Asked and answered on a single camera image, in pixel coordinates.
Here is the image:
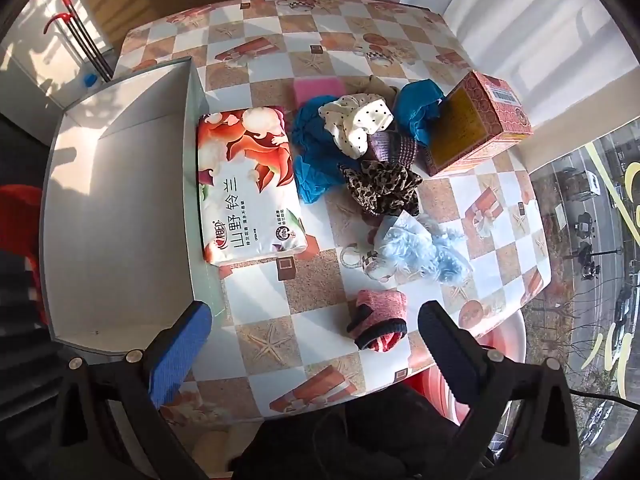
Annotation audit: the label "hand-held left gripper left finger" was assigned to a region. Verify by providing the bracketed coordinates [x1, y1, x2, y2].
[50, 301, 236, 480]

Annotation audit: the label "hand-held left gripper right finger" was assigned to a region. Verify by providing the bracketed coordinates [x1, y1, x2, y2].
[417, 300, 596, 480]

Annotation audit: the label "pink striped knit sock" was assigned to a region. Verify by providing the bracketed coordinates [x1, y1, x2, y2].
[346, 289, 408, 352]

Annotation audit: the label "light blue fluffy cloth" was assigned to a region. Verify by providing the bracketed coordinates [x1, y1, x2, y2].
[372, 212, 473, 283]

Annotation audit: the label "large white box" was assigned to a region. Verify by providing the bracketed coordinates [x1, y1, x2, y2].
[39, 57, 226, 361]

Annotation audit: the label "leopard print scrunchie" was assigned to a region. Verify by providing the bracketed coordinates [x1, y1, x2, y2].
[340, 160, 423, 218]

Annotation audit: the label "blue mesh cloth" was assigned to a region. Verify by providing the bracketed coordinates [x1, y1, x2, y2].
[291, 95, 351, 206]

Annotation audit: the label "cream polka dot cloth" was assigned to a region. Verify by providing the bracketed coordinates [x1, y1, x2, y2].
[318, 94, 396, 160]

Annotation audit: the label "teal stocking cloth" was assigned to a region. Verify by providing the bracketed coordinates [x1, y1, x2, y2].
[392, 80, 447, 147]

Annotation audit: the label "tan fleece cloth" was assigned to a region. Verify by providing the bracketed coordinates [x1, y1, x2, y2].
[350, 75, 401, 103]

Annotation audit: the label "red plastic seat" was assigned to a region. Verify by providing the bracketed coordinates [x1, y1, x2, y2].
[402, 310, 528, 426]

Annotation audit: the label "person's dark trousers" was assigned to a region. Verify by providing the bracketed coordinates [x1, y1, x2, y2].
[235, 385, 466, 480]

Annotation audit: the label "checkered printed tablecloth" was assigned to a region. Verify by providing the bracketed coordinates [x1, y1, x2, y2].
[112, 0, 551, 426]

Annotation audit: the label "floral tissue pack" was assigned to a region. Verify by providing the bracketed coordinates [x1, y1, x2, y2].
[197, 106, 307, 267]

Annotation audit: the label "red plastic chair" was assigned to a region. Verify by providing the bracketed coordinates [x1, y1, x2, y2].
[0, 185, 48, 326]

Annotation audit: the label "red patterned carton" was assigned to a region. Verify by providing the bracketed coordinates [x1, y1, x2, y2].
[424, 70, 535, 177]

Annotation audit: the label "pink sponge cloth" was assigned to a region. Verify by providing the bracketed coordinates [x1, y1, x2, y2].
[292, 78, 346, 109]

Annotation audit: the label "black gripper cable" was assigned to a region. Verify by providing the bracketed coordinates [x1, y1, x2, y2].
[567, 389, 640, 407]

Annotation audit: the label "red-handled broom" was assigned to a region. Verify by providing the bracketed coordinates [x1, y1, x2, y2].
[57, 0, 115, 82]

